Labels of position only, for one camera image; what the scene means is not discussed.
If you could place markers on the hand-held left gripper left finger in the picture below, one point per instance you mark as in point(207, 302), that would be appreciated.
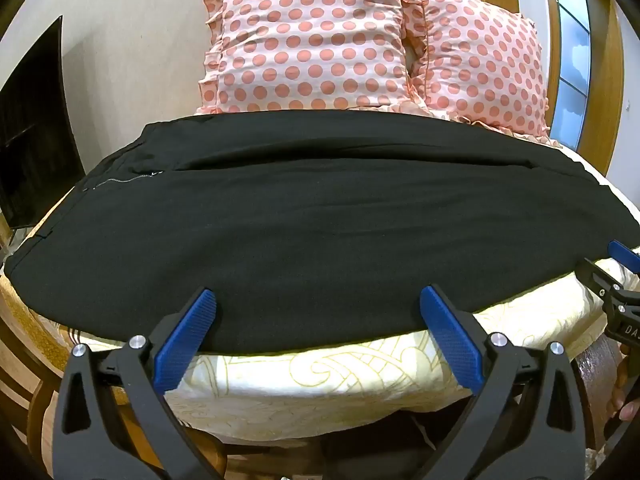
point(185, 340)

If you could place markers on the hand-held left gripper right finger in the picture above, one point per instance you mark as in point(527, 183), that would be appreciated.
point(450, 335)

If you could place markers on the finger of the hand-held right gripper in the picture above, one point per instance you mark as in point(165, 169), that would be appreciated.
point(602, 282)
point(625, 256)

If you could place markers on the black pants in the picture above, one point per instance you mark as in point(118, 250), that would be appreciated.
point(310, 230)

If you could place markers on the person's right hand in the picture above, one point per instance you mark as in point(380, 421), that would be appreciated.
point(627, 385)

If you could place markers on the yellow patterned bed sheet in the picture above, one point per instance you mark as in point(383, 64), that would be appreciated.
point(350, 375)

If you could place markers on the blue glass window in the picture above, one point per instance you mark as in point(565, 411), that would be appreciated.
point(575, 60)

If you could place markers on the pink polka dot pillow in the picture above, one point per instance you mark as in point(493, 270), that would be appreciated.
point(480, 65)
point(310, 40)

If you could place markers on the black flat screen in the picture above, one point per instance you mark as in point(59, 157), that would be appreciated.
point(35, 150)

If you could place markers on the wooden bed frame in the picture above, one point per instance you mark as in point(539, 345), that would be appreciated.
point(30, 350)

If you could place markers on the arched wooden window frame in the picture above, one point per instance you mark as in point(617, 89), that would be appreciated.
point(610, 60)

